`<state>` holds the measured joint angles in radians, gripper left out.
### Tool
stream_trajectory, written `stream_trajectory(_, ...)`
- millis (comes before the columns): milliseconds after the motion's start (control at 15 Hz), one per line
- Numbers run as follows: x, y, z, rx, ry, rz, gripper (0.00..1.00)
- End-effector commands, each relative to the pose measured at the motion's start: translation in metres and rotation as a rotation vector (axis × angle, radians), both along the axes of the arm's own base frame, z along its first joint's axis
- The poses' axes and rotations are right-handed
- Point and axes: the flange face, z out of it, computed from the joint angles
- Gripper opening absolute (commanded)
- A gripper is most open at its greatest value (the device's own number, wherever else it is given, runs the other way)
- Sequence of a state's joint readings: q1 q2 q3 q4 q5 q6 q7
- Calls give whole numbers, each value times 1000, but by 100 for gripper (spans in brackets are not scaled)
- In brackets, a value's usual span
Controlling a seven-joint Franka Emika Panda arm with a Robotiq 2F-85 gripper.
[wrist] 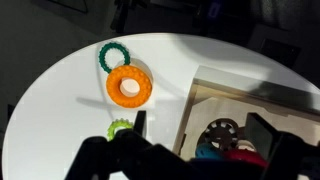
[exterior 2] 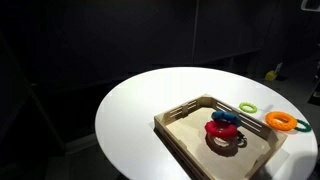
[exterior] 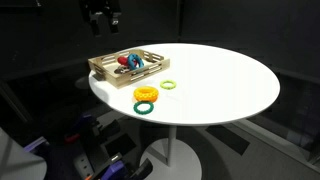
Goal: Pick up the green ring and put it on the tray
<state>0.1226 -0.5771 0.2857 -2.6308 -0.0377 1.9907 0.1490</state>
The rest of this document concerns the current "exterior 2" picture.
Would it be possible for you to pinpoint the light green ring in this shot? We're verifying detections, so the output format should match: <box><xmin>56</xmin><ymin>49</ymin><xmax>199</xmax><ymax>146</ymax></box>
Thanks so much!
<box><xmin>238</xmin><ymin>102</ymin><xmax>258</xmax><ymax>114</ymax></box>

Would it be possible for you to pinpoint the wooden slatted tray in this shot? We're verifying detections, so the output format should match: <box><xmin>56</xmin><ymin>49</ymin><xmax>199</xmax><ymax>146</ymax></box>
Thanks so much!
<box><xmin>153</xmin><ymin>94</ymin><xmax>288</xmax><ymax>180</ymax></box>

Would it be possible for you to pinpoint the yellow background object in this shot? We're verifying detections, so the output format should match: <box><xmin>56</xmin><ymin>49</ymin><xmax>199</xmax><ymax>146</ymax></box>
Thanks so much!
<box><xmin>264</xmin><ymin>69</ymin><xmax>278</xmax><ymax>82</ymax></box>

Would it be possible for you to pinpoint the blue knobbed ring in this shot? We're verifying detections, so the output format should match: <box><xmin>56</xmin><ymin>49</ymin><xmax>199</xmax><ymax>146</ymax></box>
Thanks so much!
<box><xmin>211</xmin><ymin>110</ymin><xmax>242</xmax><ymax>128</ymax></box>

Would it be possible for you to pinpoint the red knobbed ring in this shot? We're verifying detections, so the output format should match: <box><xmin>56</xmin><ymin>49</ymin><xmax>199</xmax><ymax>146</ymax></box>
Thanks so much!
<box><xmin>204</xmin><ymin>120</ymin><xmax>239</xmax><ymax>140</ymax></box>

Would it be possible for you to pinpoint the transparent plastic ring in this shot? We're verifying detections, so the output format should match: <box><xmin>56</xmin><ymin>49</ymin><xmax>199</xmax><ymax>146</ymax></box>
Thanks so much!
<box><xmin>204</xmin><ymin>133</ymin><xmax>240</xmax><ymax>158</ymax></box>

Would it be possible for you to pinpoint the black and white ring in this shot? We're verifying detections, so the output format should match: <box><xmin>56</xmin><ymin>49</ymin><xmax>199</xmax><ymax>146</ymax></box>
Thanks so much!
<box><xmin>234</xmin><ymin>130</ymin><xmax>248</xmax><ymax>149</ymax></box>

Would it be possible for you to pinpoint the orange textured ring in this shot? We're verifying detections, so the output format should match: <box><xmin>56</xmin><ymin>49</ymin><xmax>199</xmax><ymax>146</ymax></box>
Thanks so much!
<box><xmin>265</xmin><ymin>111</ymin><xmax>298</xmax><ymax>132</ymax></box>

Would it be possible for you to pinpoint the dark green thin ring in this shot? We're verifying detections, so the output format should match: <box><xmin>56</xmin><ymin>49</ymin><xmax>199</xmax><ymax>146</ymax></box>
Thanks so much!
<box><xmin>293</xmin><ymin>118</ymin><xmax>312</xmax><ymax>133</ymax></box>

